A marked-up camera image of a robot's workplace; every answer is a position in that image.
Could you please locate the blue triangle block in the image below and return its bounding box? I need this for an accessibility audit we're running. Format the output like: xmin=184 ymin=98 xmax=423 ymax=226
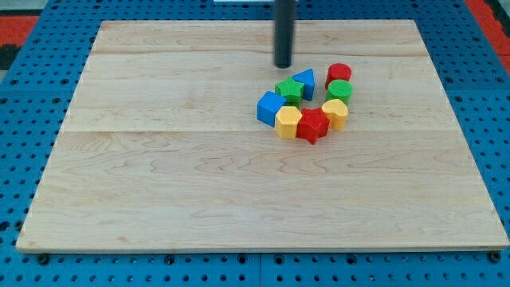
xmin=292 ymin=69 xmax=316 ymax=101

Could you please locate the yellow heart block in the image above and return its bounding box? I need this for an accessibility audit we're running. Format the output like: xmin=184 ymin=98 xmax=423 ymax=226
xmin=321 ymin=99 xmax=349 ymax=131

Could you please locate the yellow hexagon block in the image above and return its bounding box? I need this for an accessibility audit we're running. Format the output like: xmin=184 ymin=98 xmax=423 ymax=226
xmin=274 ymin=106 xmax=302 ymax=139

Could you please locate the blue cube block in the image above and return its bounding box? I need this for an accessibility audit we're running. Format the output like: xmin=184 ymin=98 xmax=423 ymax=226
xmin=257 ymin=91 xmax=287 ymax=127

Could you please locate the red star block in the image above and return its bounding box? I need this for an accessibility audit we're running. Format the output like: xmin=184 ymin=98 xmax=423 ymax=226
xmin=296 ymin=108 xmax=330 ymax=145

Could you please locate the green star block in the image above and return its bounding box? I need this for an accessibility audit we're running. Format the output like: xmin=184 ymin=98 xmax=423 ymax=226
xmin=275 ymin=77 xmax=304 ymax=108

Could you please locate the light wooden board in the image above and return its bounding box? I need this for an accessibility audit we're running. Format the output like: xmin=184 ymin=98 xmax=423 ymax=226
xmin=17 ymin=20 xmax=509 ymax=254

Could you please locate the green cylinder block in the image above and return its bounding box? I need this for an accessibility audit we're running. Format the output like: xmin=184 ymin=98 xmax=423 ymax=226
xmin=325 ymin=80 xmax=353 ymax=106

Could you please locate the red cylinder block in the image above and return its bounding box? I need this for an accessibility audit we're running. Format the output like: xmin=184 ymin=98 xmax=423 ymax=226
xmin=325 ymin=62 xmax=352 ymax=88

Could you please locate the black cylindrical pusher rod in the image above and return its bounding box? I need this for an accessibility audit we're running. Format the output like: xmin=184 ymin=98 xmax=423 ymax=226
xmin=273 ymin=0 xmax=295 ymax=69

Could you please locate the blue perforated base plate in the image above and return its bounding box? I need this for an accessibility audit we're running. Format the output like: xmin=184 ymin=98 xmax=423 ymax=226
xmin=1 ymin=0 xmax=509 ymax=286

